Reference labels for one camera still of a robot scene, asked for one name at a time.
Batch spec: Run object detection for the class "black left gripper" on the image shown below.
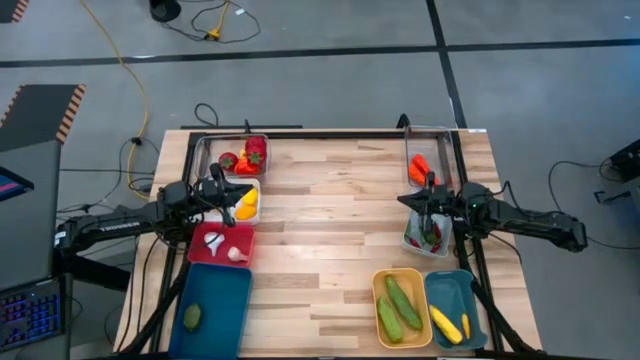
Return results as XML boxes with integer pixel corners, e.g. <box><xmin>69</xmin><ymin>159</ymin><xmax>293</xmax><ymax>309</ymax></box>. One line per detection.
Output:
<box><xmin>192</xmin><ymin>177</ymin><xmax>255</xmax><ymax>210</ymax></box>

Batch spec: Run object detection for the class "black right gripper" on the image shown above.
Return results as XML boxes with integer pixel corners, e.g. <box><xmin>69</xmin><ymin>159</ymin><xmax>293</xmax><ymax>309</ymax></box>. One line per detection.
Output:
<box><xmin>397</xmin><ymin>184</ymin><xmax>465</xmax><ymax>216</ymax></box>

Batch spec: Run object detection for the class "long dark green cucumber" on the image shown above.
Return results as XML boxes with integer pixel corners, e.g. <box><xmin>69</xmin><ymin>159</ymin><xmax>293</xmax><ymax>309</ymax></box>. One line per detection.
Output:
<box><xmin>383</xmin><ymin>274</ymin><xmax>425</xmax><ymax>332</ymax></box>

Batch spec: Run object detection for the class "light green cucumber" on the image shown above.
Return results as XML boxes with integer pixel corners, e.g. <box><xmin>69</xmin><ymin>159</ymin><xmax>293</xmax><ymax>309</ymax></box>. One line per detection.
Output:
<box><xmin>376</xmin><ymin>295</ymin><xmax>405</xmax><ymax>345</ymax></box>

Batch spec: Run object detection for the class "yellow corn cob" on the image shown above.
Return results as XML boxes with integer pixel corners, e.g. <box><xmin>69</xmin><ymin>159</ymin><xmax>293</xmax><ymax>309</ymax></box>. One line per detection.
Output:
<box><xmin>429</xmin><ymin>304</ymin><xmax>465</xmax><ymax>346</ymax></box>

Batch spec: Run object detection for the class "dark green avocado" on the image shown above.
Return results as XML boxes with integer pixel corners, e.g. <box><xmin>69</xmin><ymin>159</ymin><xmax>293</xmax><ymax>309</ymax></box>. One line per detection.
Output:
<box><xmin>182</xmin><ymin>302</ymin><xmax>203</xmax><ymax>333</ymax></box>

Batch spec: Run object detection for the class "yellow orange bell pepper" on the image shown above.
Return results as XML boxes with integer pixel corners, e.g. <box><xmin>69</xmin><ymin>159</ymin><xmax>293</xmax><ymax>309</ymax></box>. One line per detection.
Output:
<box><xmin>234</xmin><ymin>202</ymin><xmax>258</xmax><ymax>222</ymax></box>

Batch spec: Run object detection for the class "gray plastic basket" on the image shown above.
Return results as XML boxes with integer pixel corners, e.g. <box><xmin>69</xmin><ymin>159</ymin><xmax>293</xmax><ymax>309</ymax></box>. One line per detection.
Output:
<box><xmin>400</xmin><ymin>205</ymin><xmax>454</xmax><ymax>260</ymax></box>

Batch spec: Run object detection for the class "orange red bell pepper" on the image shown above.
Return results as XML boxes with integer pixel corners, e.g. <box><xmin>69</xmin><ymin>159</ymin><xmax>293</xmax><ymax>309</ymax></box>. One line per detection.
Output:
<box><xmin>233</xmin><ymin>155</ymin><xmax>261</xmax><ymax>177</ymax></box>

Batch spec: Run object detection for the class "white plastic basket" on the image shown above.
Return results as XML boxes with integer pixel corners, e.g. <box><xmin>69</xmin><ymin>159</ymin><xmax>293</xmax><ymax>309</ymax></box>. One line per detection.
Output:
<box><xmin>203</xmin><ymin>177</ymin><xmax>263</xmax><ymax>227</ymax></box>

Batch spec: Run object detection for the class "red plastic tray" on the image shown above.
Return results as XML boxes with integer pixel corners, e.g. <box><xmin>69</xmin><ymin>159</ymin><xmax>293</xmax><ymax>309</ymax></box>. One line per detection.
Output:
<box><xmin>186</xmin><ymin>221</ymin><xmax>257</xmax><ymax>270</ymax></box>

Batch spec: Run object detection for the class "clear plastic bin with label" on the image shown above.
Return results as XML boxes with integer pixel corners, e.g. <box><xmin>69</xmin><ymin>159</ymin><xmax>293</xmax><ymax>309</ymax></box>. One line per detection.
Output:
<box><xmin>192</xmin><ymin>132</ymin><xmax>272</xmax><ymax>185</ymax></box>

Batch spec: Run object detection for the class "yellow plastic basket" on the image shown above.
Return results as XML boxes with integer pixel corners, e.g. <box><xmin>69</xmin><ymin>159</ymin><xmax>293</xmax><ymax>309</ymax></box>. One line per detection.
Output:
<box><xmin>370</xmin><ymin>266</ymin><xmax>435</xmax><ymax>350</ymax></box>

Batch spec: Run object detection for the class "teal plastic basket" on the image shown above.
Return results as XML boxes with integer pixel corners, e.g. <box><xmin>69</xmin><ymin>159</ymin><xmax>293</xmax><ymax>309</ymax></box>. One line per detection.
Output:
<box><xmin>423</xmin><ymin>269</ymin><xmax>490</xmax><ymax>352</ymax></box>

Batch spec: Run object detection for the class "large blue plastic basket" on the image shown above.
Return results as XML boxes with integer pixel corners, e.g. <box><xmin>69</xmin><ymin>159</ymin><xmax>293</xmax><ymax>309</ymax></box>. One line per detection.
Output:
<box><xmin>167</xmin><ymin>261</ymin><xmax>255</xmax><ymax>360</ymax></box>

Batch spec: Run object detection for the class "round black stand base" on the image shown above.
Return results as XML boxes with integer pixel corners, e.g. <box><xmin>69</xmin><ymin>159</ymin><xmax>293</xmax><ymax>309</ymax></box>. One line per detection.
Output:
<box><xmin>148</xmin><ymin>0</ymin><xmax>183</xmax><ymax>24</ymax></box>

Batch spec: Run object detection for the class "black equipment box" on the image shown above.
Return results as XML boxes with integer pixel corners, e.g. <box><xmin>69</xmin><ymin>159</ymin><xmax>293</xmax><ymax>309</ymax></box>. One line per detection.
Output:
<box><xmin>593</xmin><ymin>138</ymin><xmax>640</xmax><ymax>204</ymax></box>

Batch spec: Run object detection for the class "black mat with orange stripes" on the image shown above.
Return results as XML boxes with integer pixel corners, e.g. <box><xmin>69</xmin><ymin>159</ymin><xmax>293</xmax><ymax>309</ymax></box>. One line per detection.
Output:
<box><xmin>0</xmin><ymin>83</ymin><xmax>88</xmax><ymax>154</ymax></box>
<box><xmin>0</xmin><ymin>0</ymin><xmax>30</xmax><ymax>24</ymax></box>

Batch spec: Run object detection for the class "gray desk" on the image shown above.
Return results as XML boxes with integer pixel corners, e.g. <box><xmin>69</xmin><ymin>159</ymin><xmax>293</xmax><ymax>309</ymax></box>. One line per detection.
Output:
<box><xmin>0</xmin><ymin>139</ymin><xmax>65</xmax><ymax>360</ymax></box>

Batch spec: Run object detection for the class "keyboard with coloured backlight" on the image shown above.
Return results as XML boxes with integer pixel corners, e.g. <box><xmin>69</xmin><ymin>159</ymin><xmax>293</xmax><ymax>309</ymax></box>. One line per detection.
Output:
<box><xmin>0</xmin><ymin>277</ymin><xmax>67</xmax><ymax>352</ymax></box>

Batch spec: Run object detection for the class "thin black cable loop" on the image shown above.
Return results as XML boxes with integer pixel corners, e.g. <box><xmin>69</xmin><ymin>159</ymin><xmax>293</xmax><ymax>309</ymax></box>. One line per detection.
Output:
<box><xmin>193</xmin><ymin>102</ymin><xmax>220</xmax><ymax>128</ymax></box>

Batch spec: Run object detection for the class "black metal table frame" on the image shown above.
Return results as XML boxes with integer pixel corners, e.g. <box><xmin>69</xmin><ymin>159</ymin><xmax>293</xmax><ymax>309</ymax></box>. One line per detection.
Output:
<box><xmin>117</xmin><ymin>124</ymin><xmax>534</xmax><ymax>359</ymax></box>

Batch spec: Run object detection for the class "yellow extension cable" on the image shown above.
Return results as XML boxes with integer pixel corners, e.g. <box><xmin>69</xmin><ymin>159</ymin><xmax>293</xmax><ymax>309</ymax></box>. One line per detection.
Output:
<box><xmin>79</xmin><ymin>0</ymin><xmax>152</xmax><ymax>201</ymax></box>

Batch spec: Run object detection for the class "long black floor cable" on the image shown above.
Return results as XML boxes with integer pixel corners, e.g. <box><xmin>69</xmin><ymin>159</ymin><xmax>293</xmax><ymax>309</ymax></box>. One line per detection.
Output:
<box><xmin>546</xmin><ymin>159</ymin><xmax>617</xmax><ymax>251</ymax></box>

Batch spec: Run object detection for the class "black cable with yellow plug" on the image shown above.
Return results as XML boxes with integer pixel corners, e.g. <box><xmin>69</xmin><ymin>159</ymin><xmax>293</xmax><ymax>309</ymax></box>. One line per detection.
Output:
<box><xmin>162</xmin><ymin>0</ymin><xmax>262</xmax><ymax>45</ymax></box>

